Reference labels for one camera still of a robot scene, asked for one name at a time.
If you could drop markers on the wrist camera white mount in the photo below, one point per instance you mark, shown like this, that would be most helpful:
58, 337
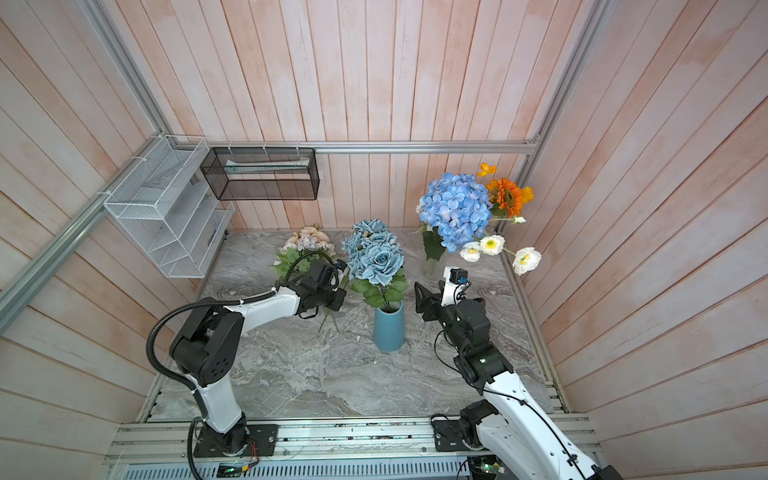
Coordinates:
455, 284
338, 269

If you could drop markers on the dusty blue flower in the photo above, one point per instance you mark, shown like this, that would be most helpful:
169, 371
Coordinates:
376, 265

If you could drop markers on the white wire mesh shelf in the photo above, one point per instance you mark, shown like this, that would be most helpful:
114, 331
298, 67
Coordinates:
169, 210

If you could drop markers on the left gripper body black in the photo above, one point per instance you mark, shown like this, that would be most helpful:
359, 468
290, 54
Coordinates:
332, 299

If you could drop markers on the clear glass vase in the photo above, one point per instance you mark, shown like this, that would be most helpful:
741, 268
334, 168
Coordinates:
434, 267

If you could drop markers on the white ranunculus flower stem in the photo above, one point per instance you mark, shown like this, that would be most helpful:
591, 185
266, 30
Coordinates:
524, 260

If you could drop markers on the blue hydrangea flower stem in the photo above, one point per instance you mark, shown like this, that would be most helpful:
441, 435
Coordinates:
454, 211

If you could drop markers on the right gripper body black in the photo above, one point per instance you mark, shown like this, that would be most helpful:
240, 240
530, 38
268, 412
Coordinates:
447, 317

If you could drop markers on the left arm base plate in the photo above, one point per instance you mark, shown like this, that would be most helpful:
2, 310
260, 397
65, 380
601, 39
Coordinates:
241, 441

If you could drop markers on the cream rose greenery bunch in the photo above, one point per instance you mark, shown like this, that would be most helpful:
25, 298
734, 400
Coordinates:
300, 250

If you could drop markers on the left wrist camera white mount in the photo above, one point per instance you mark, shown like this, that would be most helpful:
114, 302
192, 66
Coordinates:
338, 269

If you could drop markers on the black mesh wall basket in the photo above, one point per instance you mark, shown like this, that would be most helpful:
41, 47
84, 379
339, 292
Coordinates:
262, 173

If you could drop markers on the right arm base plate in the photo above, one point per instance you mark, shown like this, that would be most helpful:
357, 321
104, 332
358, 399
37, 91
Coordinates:
450, 435

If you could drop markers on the orange gerbera flower stem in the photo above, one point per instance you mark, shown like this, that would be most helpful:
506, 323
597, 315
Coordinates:
507, 198

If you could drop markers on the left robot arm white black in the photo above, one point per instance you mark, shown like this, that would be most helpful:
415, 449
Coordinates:
205, 347

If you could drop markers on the teal ceramic vase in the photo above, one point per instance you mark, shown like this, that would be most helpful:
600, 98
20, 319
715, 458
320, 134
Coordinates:
389, 327

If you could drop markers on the yellow poppy flower stem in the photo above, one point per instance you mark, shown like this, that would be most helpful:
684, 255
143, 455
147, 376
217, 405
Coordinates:
486, 169

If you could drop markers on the aluminium front rail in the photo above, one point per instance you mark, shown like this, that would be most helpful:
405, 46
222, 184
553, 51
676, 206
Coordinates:
322, 448

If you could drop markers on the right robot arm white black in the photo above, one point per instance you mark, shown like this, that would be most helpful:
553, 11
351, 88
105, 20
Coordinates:
507, 421

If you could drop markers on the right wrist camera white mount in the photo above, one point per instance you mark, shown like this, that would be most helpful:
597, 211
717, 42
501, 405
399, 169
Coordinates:
455, 284

